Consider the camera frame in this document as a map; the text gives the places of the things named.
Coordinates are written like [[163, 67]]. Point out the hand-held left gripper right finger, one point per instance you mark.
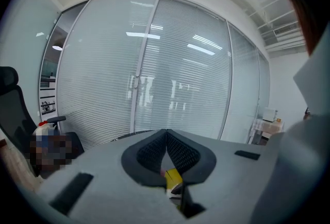
[[232, 179]]

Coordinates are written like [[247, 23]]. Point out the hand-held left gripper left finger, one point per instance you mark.
[[108, 166]]

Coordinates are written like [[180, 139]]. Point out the yellow box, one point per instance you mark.
[[173, 176]]

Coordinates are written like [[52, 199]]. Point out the white side table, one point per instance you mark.
[[268, 130]]

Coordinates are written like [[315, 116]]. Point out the white red soft item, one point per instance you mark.
[[45, 127]]

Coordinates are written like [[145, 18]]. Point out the white microwave oven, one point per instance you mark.
[[269, 114]]

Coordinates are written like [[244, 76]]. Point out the white shelf unit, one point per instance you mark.
[[47, 104]]

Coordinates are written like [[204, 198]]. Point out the black mesh office chair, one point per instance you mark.
[[13, 114]]

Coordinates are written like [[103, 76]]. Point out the round ceiling lamp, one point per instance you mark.
[[57, 48]]

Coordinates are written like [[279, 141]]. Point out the white ceiling air vent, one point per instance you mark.
[[286, 29]]

